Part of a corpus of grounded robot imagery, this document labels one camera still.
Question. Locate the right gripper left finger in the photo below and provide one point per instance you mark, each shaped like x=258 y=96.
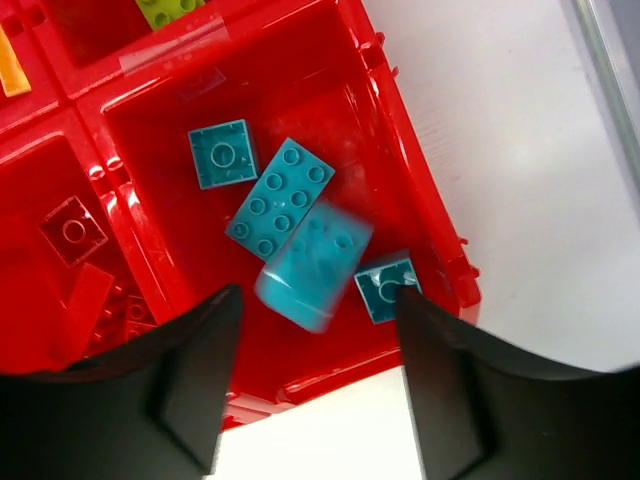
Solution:
x=151 y=408

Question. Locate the red four-compartment tray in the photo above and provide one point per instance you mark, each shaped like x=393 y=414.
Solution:
x=107 y=121

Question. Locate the small red lego brick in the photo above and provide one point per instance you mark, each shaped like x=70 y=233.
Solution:
x=72 y=231

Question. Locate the large red lego brick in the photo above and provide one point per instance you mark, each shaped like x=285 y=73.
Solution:
x=125 y=316

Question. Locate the small blue lego brick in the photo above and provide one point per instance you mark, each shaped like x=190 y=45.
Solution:
x=223 y=154

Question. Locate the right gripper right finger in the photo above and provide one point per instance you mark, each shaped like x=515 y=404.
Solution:
x=483 y=408

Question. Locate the red jagged lego brick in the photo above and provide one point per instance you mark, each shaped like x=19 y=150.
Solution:
x=83 y=311

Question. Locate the yellow lego plate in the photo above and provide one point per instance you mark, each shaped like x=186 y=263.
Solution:
x=13 y=78

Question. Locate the large blue lego brick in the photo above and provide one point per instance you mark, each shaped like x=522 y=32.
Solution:
x=289 y=186

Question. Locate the blue frog lego brick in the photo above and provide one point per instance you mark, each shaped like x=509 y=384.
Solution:
x=307 y=278

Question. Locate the green lego brick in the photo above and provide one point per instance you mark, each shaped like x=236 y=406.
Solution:
x=159 y=13

